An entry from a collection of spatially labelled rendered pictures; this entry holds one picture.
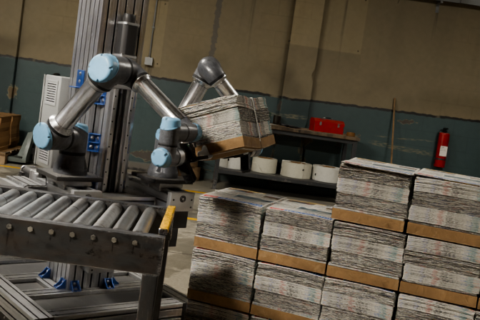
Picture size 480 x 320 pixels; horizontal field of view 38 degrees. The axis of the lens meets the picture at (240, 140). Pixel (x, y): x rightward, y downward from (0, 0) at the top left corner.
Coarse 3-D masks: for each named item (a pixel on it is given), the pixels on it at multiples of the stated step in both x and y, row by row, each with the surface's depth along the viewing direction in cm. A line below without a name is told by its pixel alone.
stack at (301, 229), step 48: (240, 192) 316; (240, 240) 289; (288, 240) 282; (336, 240) 276; (384, 240) 270; (432, 240) 264; (192, 288) 297; (240, 288) 290; (288, 288) 282; (336, 288) 276; (384, 288) 273
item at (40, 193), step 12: (24, 192) 263; (36, 192) 264; (48, 192) 265; (108, 204) 265; (132, 204) 265; (144, 204) 268; (120, 216) 265; (156, 216) 266; (132, 228) 266; (156, 228) 266
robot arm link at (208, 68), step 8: (208, 56) 341; (200, 64) 339; (208, 64) 336; (216, 64) 337; (200, 72) 339; (208, 72) 335; (216, 72) 335; (224, 72) 338; (208, 80) 337; (216, 80) 335; (224, 80) 337; (216, 88) 337; (224, 88) 336; (232, 88) 338
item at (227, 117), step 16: (224, 96) 289; (240, 96) 291; (192, 112) 294; (208, 112) 291; (224, 112) 288; (240, 112) 288; (208, 128) 291; (224, 128) 288; (240, 128) 286; (208, 160) 307
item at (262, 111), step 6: (258, 102) 309; (264, 102) 317; (258, 108) 308; (264, 108) 316; (258, 114) 307; (264, 114) 314; (258, 120) 306; (264, 120) 313; (270, 126) 319; (264, 132) 312; (270, 132) 318
